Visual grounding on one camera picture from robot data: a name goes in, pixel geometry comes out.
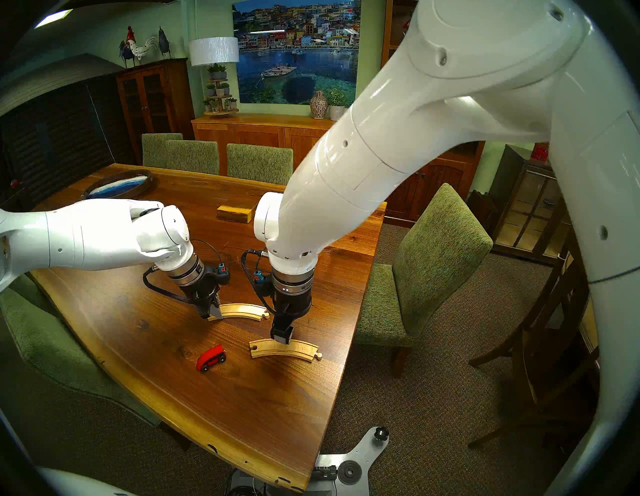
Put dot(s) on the glass door wooden cabinet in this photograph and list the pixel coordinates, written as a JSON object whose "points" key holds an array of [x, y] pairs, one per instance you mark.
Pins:
{"points": [[525, 220]]}

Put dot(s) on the harbour town painting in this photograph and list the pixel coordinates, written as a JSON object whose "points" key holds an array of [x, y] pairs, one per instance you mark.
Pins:
{"points": [[295, 55]]}

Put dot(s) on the patterned ceramic vase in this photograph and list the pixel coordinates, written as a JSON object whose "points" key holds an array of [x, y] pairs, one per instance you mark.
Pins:
{"points": [[319, 105]]}

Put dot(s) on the dark bird figurine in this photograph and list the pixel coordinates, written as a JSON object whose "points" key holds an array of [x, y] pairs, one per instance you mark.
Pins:
{"points": [[164, 44]]}

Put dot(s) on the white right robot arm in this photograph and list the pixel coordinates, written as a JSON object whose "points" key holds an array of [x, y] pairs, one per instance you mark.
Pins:
{"points": [[400, 150]]}

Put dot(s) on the white drum lamp shade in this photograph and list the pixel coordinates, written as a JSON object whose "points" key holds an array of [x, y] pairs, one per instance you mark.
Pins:
{"points": [[214, 51]]}

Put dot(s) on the dark wooden slatted chair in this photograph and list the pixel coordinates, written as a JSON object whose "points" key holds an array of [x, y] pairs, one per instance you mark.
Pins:
{"points": [[555, 320]]}

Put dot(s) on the green upholstered dining chair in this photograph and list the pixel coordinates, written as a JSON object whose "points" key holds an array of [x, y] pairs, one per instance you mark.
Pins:
{"points": [[435, 255], [40, 340], [152, 148], [260, 164], [192, 157]]}

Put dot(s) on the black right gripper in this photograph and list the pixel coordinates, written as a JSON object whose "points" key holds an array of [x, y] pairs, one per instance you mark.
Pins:
{"points": [[292, 307]]}

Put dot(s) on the plant in white pot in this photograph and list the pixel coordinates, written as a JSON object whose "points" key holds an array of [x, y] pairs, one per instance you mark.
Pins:
{"points": [[336, 112]]}

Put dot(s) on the round tray with blue inlay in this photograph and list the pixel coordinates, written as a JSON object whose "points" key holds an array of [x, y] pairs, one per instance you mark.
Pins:
{"points": [[117, 185]]}

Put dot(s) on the tall dark wooden cabinet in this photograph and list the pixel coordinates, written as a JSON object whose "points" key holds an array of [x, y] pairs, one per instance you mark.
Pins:
{"points": [[152, 100]]}

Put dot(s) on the flat wooden box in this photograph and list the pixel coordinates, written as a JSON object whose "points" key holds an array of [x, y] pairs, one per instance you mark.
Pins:
{"points": [[232, 214]]}

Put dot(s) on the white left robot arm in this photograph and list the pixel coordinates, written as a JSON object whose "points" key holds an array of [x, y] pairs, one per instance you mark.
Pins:
{"points": [[90, 235]]}

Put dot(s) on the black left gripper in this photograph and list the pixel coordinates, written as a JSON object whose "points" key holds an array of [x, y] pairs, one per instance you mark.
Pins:
{"points": [[206, 287]]}

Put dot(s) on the curved wooden train track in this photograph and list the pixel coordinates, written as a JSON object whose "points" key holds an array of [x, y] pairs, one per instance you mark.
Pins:
{"points": [[302, 351], [245, 311]]}

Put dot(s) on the red toy train car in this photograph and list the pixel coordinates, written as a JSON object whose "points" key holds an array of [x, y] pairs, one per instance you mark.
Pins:
{"points": [[210, 358]]}

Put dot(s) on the white rooster figurine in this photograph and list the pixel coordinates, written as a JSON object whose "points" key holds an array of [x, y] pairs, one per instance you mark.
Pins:
{"points": [[141, 49]]}

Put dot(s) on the tiered stand with small plants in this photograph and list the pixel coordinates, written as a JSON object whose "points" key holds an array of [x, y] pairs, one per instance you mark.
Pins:
{"points": [[220, 90]]}

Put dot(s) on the blue and red rooster figurine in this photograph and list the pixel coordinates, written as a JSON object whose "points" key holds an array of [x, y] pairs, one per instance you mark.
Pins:
{"points": [[126, 51]]}

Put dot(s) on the light wooden sideboard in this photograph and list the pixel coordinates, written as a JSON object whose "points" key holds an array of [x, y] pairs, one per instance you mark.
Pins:
{"points": [[250, 135]]}

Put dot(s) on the ceiling light panel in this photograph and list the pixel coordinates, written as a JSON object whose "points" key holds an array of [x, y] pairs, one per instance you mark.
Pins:
{"points": [[52, 18]]}

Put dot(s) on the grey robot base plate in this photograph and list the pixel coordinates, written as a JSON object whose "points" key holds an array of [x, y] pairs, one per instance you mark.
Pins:
{"points": [[350, 462]]}

